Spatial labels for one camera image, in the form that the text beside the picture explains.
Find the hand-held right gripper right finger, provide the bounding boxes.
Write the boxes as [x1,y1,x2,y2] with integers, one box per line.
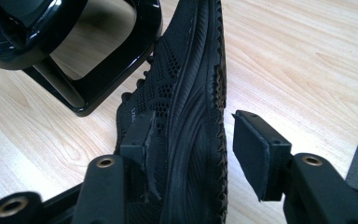
[231,109,294,203]

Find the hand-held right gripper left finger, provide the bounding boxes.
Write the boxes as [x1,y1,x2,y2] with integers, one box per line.
[119,110,163,203]

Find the black knit sneaker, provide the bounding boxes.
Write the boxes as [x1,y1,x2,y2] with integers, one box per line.
[115,0,230,224]

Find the red and black shoe rack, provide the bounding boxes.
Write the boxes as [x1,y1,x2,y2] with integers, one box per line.
[0,0,164,118]

